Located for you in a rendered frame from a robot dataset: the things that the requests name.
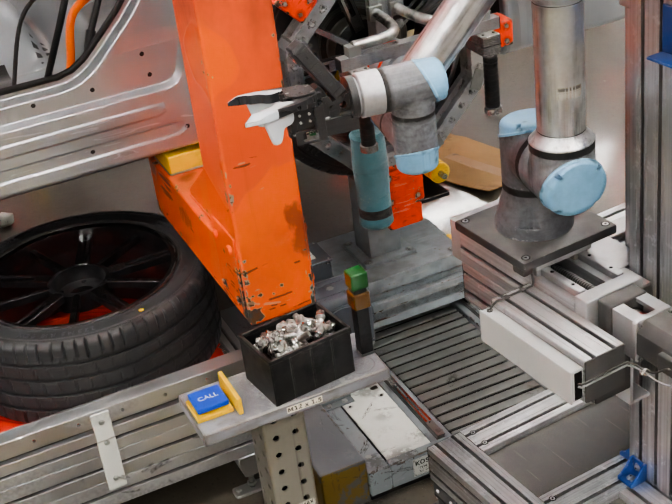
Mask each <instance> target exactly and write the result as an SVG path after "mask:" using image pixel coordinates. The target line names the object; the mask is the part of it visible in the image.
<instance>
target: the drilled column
mask: <svg viewBox="0 0 672 504"><path fill-rule="evenodd" d="M251 434H252V440H253V445H254V450H255V456H256V461H257V466H258V472H259V477H260V482H261V488H262V493H263V498H264V503H265V504H318V499H317V493H316V486H315V480H314V474H313V468H312V461H311V455H310V449H309V443H308V436H307V430H306V424H305V418H304V411H302V412H299V413H296V414H294V415H291V416H288V417H286V418H283V419H280V420H278V421H275V422H272V423H270V424H267V425H264V426H262V427H259V428H256V429H254V430H251Z"/></svg>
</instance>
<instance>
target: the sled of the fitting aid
mask: <svg viewBox="0 0 672 504"><path fill-rule="evenodd" d="M426 219H427V220H428V221H429V222H431V221H430V220H429V219H428V218H426ZM431 223H432V222H431ZM432 224H433V225H434V226H435V227H437V226H436V225H435V224H434V223H432ZM437 228H438V229H439V230H440V231H442V230H441V229H440V228H439V227H437ZM442 232H443V233H444V234H445V235H446V236H448V237H449V238H450V239H451V235H450V234H446V233H445V232H444V231H442ZM451 240H452V239H451ZM370 298H371V304H372V307H373V311H374V316H375V322H374V330H376V329H378V328H381V327H384V326H387V325H390V324H392V323H395V322H398V321H401V320H404V319H406V318H409V317H412V316H415V315H418V314H420V313H423V312H426V311H429V310H432V309H434V308H437V307H440V306H443V305H446V304H448V303H451V302H454V301H457V300H459V299H462V298H465V295H464V282H463V269H462V265H460V266H457V267H454V268H452V269H449V270H446V271H443V272H440V273H437V274H434V275H431V276H429V277H426V278H423V279H420V280H417V281H414V282H411V283H409V284H406V285H403V286H400V287H397V288H394V289H391V290H388V291H386V292H383V293H380V294H377V295H374V296H371V297H370Z"/></svg>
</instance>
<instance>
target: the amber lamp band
mask: <svg viewBox="0 0 672 504"><path fill-rule="evenodd" d="M346 293H347V300H348V305H349V306H350V307H351V308H352V309H353V310H354V311H356V312H357V311H360V310H362V309H365V308H368V307H370V306H371V301H370V293H369V291H368V290H367V289H366V292H363V293H360V294H357V295H353V294H352V293H351V292H350V291H349V289H347V290H346Z"/></svg>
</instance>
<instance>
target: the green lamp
mask: <svg viewBox="0 0 672 504"><path fill-rule="evenodd" d="M344 278H345V284H346V286H347V287H348V288H349V289H350V290H351V291H353V292H355V291H358V290H361V289H364V288H367V287H368V276H367V272H366V271H365V270H364V269H363V268H362V267H361V266H360V265H357V266H354V267H351V268H348V269H345V270H344Z"/></svg>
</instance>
